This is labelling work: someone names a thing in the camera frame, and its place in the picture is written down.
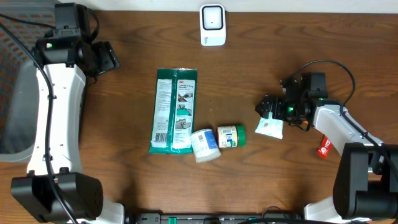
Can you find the white lid blue jar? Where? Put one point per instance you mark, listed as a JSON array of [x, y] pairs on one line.
[[204, 145]]

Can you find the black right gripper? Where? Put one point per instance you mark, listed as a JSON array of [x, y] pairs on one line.
[[278, 102]]

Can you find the white barcode scanner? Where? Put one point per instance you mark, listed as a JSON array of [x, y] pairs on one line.
[[212, 25]]

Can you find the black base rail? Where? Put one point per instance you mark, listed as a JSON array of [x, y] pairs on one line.
[[219, 218]]

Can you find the red snack wrapper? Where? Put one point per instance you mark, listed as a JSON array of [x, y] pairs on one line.
[[324, 148]]

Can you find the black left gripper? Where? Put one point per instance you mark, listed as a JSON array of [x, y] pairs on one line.
[[110, 60]]

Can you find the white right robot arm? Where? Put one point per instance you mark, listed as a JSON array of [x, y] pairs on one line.
[[366, 182]]

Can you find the grey plastic shopping basket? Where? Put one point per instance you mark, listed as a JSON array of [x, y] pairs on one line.
[[19, 88]]

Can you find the large green 3M package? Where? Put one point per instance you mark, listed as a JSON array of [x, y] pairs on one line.
[[174, 111]]

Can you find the green lid jar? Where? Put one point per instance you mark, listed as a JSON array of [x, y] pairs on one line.
[[231, 136]]

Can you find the light green wipes packet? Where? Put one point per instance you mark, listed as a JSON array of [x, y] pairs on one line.
[[270, 127]]

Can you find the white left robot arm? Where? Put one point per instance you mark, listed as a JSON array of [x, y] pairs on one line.
[[55, 189]]

